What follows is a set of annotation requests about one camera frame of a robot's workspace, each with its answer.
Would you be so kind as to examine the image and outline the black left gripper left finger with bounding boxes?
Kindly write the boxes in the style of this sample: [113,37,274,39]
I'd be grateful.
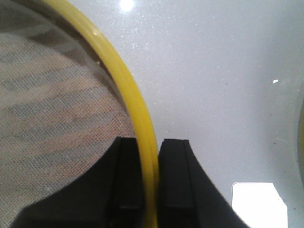
[11,137,144,228]

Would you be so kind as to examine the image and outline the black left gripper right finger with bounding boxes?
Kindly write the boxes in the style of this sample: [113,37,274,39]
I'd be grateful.
[158,139,247,228]

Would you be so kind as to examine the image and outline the bamboo steamer tray yellow rims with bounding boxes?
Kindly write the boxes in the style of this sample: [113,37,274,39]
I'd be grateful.
[40,0,159,228]
[295,99,304,167]

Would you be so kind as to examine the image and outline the white steamer liner cloth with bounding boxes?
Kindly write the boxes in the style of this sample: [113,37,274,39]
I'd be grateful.
[0,0,134,228]

